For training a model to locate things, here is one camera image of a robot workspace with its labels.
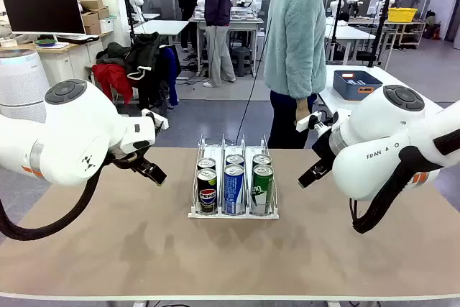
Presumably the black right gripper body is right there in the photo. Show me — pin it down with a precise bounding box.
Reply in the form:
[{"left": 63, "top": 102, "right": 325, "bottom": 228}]
[{"left": 310, "top": 128, "right": 341, "bottom": 173}]

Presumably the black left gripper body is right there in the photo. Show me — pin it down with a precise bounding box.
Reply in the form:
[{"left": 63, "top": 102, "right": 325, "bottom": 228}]
[{"left": 106, "top": 141, "right": 155, "bottom": 175}]

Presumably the blue plastic bin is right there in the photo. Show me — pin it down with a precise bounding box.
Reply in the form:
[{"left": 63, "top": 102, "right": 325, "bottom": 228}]
[{"left": 332, "top": 70, "right": 384, "bottom": 101}]

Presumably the blue beverage can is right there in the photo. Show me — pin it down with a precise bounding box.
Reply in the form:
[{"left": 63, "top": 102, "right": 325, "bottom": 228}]
[
  {"left": 225, "top": 154, "right": 246, "bottom": 168},
  {"left": 223, "top": 164, "right": 247, "bottom": 214}
]

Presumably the clear plastic can dispenser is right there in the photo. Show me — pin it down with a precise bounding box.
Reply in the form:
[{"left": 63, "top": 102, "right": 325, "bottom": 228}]
[{"left": 187, "top": 133, "right": 280, "bottom": 220}]

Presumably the person's right hand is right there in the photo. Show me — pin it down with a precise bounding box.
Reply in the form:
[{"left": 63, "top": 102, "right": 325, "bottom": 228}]
[{"left": 295, "top": 98, "right": 315, "bottom": 126}]

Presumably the black Pepsi can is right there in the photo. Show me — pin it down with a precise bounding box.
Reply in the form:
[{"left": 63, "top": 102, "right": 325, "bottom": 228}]
[
  {"left": 197, "top": 157, "right": 217, "bottom": 172},
  {"left": 196, "top": 168, "right": 219, "bottom": 214}
]

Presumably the red jacket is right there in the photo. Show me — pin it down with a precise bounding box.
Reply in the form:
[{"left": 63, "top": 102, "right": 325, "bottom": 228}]
[{"left": 91, "top": 63, "right": 134, "bottom": 106}]

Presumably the navy blue garment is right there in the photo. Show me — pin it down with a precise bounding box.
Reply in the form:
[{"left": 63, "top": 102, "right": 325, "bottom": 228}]
[{"left": 160, "top": 46, "right": 183, "bottom": 108}]

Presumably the dark olive jacket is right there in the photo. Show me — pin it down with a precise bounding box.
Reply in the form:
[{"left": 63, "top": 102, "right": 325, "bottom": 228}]
[{"left": 96, "top": 41, "right": 131, "bottom": 68}]

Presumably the black jacket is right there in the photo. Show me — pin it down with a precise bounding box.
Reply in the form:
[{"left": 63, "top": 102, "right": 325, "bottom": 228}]
[{"left": 124, "top": 32, "right": 170, "bottom": 111}]

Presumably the person in teal fleece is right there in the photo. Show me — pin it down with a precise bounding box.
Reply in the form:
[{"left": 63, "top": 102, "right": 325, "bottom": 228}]
[{"left": 263, "top": 0, "right": 343, "bottom": 150}]

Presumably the white background table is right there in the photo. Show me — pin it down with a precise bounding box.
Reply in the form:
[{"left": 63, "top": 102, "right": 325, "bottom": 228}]
[
  {"left": 132, "top": 19, "right": 190, "bottom": 52},
  {"left": 325, "top": 15, "right": 377, "bottom": 63}
]

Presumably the dark plastic stool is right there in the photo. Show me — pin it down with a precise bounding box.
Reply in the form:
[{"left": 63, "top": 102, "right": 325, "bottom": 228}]
[{"left": 229, "top": 47, "right": 253, "bottom": 78}]

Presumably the white air purifier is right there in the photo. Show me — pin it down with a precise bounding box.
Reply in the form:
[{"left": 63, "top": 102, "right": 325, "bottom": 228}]
[{"left": 0, "top": 47, "right": 50, "bottom": 124}]

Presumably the black keyboard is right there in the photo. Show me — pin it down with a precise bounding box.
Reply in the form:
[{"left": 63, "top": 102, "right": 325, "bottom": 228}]
[{"left": 57, "top": 35, "right": 100, "bottom": 44}]

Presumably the black tripod pole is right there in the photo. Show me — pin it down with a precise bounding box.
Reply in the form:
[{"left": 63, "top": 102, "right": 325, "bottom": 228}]
[
  {"left": 367, "top": 0, "right": 395, "bottom": 68},
  {"left": 328, "top": 0, "right": 348, "bottom": 62}
]

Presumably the wooden shelf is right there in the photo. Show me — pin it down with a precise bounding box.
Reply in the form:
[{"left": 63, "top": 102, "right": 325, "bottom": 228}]
[{"left": 384, "top": 21, "right": 428, "bottom": 50}]

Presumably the yellow plastic bin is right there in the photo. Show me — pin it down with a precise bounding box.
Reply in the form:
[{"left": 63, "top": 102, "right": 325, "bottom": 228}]
[{"left": 387, "top": 7, "right": 419, "bottom": 22}]

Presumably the grey background table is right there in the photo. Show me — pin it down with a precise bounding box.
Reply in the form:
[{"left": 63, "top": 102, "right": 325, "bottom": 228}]
[{"left": 189, "top": 6, "right": 266, "bottom": 78}]

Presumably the person in dark hoodie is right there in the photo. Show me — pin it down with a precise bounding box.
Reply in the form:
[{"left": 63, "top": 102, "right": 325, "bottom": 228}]
[{"left": 195, "top": 0, "right": 237, "bottom": 88}]

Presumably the black computer monitor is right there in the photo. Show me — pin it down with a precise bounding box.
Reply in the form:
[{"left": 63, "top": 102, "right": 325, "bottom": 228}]
[{"left": 0, "top": 0, "right": 86, "bottom": 37}]

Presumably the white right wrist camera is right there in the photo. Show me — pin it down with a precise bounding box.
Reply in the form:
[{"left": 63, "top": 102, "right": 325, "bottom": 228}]
[{"left": 295, "top": 112, "right": 322, "bottom": 132}]

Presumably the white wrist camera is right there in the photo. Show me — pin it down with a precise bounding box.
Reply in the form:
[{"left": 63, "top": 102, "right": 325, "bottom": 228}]
[
  {"left": 141, "top": 108, "right": 170, "bottom": 130},
  {"left": 295, "top": 112, "right": 322, "bottom": 132}
]

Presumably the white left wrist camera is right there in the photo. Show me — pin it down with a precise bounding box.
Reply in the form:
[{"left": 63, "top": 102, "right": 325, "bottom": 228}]
[{"left": 141, "top": 108, "right": 170, "bottom": 130}]

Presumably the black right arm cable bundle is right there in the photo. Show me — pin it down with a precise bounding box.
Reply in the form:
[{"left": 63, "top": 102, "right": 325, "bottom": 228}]
[{"left": 350, "top": 129, "right": 460, "bottom": 235}]

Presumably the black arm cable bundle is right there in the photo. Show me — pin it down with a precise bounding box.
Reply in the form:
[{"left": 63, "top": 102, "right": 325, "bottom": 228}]
[
  {"left": 350, "top": 129, "right": 460, "bottom": 235},
  {"left": 0, "top": 162, "right": 109, "bottom": 242}
]

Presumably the thin black hanging cable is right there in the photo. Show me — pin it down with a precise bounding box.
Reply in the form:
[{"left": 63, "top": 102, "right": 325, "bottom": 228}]
[{"left": 235, "top": 15, "right": 274, "bottom": 146}]

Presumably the black left arm cable bundle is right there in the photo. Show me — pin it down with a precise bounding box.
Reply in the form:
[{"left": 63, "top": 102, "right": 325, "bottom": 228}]
[{"left": 0, "top": 162, "right": 109, "bottom": 242}]

